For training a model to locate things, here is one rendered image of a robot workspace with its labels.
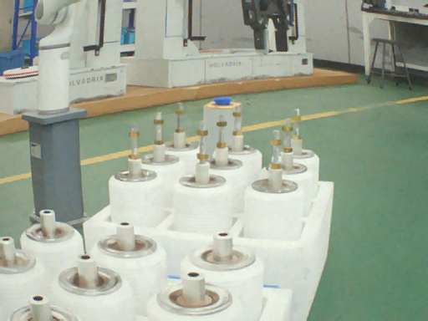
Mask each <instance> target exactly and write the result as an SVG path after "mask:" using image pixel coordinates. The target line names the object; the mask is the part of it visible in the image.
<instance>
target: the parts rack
mask: <svg viewBox="0 0 428 321"><path fill-rule="evenodd" d="M19 1H20V0H15V5H14V7H15V8H14V17H13V20H14V21H13V40H12V41H13V45H12V50H18V45H19V44H20V43H21V41H22V39H23V36H24V34H25V33H26V31H27V29H28V25H29V24H30V22H31V20H32V25H31V40H30V44H31V45H30V52H29V53H26V54H27V55H30V57H27V58H25V60H24V63H29V67H31V66H35V64H38V62H39V61H38V57H35V49H36V46H35V44H36V32H37V21H36V18H35V15H34V14H35V8H36V7H37V4H38V0H33V5H32V6H30V7H25V8H19V4H20V2H19ZM122 5H123V7H122V10H129V14H130V15H129V24H128V26H129V27H134V17H135V8H136V6H137V2H133V3H129V2H126V3H122ZM26 8H32V10H33V11H32V12H30V13H22V14H20V15H18V14H19V11H20V10H23V9H26ZM27 20H29V22H28V25H27V27H26V28H25V30H24V32H23V35H22V37H21V38H20V40H19V43H18V45H17V41H18V39H17V36H18V21H27ZM134 50H135V43H131V44H123V45H120V52H128V55H127V57H132V56H133V54H132V51H134ZM24 55H25V54H24Z"/></svg>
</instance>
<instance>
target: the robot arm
mask: <svg viewBox="0 0 428 321"><path fill-rule="evenodd" d="M81 1H82V0H39V1H38V4H37V7H36V8H35V14H34V15H35V18H36V21H37V22H38V23H40V24H42V25H50V24H56V26H55V30H54V31H53V32H52V33H51V34H50V35H49V36H47V37H45V38H43V39H42V40H41V41H40V44H39V51H38V52H39V56H38V61H39V62H38V80H37V81H38V87H37V91H38V96H37V101H38V106H37V111H38V115H39V114H41V115H52V114H61V113H65V112H68V111H69V70H70V66H69V62H70V46H71V39H72V37H73V30H74V17H75V10H76V3H78V2H81ZM241 2H242V11H243V18H244V24H245V25H249V26H251V29H253V38H254V44H255V52H256V53H260V54H268V52H269V37H268V31H267V29H268V24H269V22H268V20H269V18H271V19H272V21H273V26H274V28H275V29H277V30H275V43H276V50H277V52H289V42H288V29H290V27H291V26H292V27H293V26H294V17H293V16H294V9H293V0H241ZM249 11H250V14H251V15H252V18H249ZM288 16H289V17H288ZM287 17H288V19H287ZM262 18H263V20H262ZM277 18H278V20H277Z"/></svg>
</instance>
